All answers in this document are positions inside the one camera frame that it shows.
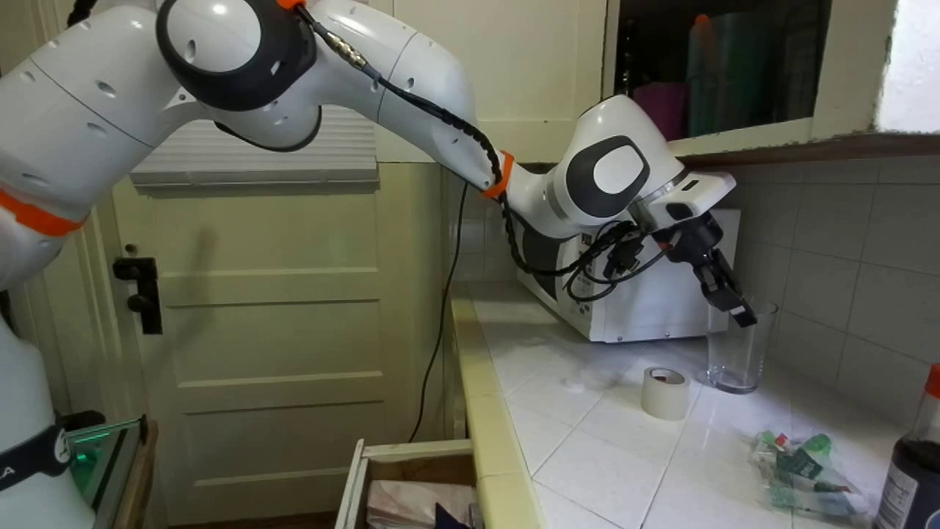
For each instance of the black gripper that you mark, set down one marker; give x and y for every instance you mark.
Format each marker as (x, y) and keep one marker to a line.
(694, 236)

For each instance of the clear plastic cup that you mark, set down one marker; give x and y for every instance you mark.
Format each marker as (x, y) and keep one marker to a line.
(735, 356)

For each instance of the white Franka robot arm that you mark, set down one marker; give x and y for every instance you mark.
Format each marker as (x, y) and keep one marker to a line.
(118, 106)

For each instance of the white microwave oven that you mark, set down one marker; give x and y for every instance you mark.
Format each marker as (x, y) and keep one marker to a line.
(666, 311)

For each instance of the white tape roll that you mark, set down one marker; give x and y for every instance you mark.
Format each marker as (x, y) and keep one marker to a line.
(666, 395)

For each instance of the pink plastic tumbler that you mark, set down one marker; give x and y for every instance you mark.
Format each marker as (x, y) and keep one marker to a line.
(663, 109)

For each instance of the crumpled clear bag green print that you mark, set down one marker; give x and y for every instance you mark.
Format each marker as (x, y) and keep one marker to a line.
(807, 475)

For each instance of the green plastic tumbler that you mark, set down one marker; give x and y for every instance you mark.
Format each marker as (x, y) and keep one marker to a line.
(748, 76)

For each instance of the dark sauce bottle red cap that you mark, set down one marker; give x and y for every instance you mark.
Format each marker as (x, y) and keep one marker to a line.
(912, 472)

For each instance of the cream upper cabinet door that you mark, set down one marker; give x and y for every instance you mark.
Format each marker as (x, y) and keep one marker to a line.
(547, 59)

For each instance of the pale pink paper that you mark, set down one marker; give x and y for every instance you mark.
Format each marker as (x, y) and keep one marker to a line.
(400, 505)

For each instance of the white open drawer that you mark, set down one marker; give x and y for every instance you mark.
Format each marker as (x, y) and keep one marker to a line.
(353, 489)

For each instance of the white pleated door shade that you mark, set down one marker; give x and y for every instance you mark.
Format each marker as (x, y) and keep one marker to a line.
(325, 156)

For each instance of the cream panel door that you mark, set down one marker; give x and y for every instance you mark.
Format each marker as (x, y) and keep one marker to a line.
(284, 343)

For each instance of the black door latch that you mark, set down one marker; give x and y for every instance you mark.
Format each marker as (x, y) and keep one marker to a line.
(143, 295)

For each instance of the green tinted device screen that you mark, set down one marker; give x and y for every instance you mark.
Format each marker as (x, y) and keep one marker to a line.
(99, 456)

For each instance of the cream upper wall cabinet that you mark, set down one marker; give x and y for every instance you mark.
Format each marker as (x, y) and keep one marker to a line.
(854, 68)

